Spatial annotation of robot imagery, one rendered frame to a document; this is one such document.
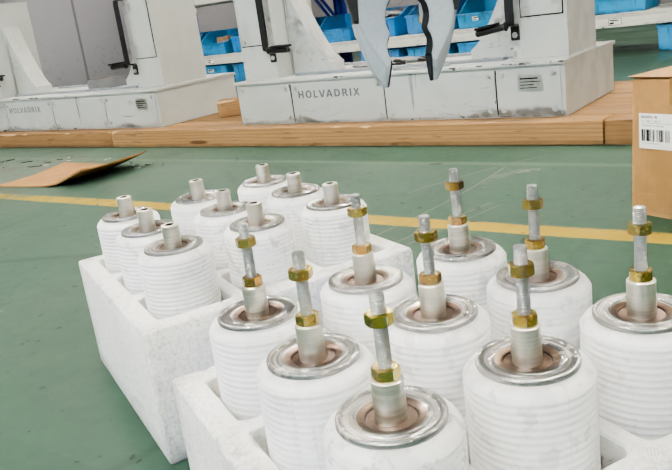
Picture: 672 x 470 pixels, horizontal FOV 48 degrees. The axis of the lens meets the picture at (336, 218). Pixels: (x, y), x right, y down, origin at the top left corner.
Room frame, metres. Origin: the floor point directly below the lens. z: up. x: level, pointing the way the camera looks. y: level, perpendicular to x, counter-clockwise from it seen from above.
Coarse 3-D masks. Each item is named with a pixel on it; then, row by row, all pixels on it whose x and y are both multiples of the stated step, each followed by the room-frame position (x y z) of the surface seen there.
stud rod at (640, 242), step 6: (636, 210) 0.54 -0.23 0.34; (642, 210) 0.54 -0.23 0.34; (636, 216) 0.54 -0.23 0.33; (642, 216) 0.54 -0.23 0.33; (636, 222) 0.54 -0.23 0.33; (642, 222) 0.54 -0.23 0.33; (636, 240) 0.54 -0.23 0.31; (642, 240) 0.54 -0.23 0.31; (636, 246) 0.54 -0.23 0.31; (642, 246) 0.54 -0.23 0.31; (636, 252) 0.54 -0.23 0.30; (642, 252) 0.54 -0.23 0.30; (636, 258) 0.54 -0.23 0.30; (642, 258) 0.54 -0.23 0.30; (636, 264) 0.54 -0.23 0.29; (642, 264) 0.54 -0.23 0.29; (636, 270) 0.54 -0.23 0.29; (642, 270) 0.54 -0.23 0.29
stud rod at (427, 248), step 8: (424, 216) 0.60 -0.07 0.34; (424, 224) 0.60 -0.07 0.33; (424, 248) 0.60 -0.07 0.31; (432, 248) 0.60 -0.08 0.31; (424, 256) 0.60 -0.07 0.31; (432, 256) 0.60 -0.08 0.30; (424, 264) 0.60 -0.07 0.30; (432, 264) 0.60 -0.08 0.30; (424, 272) 0.60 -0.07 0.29; (432, 272) 0.60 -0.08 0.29
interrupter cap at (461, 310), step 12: (408, 300) 0.63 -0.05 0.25; (456, 300) 0.62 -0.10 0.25; (468, 300) 0.61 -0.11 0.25; (396, 312) 0.61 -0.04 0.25; (408, 312) 0.61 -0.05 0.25; (420, 312) 0.61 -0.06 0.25; (456, 312) 0.59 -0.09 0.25; (468, 312) 0.59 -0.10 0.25; (396, 324) 0.58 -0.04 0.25; (408, 324) 0.58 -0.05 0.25; (420, 324) 0.58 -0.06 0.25; (432, 324) 0.57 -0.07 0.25; (444, 324) 0.57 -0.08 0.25; (456, 324) 0.57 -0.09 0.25
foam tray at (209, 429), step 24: (192, 384) 0.67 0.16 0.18; (216, 384) 0.68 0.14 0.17; (192, 408) 0.63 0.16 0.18; (216, 408) 0.62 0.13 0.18; (192, 432) 0.64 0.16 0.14; (216, 432) 0.58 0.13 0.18; (240, 432) 0.57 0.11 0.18; (264, 432) 0.58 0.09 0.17; (600, 432) 0.50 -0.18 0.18; (624, 432) 0.49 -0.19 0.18; (192, 456) 0.66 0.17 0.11; (216, 456) 0.57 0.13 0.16; (240, 456) 0.53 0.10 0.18; (264, 456) 0.53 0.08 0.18; (624, 456) 0.48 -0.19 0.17; (648, 456) 0.46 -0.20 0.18
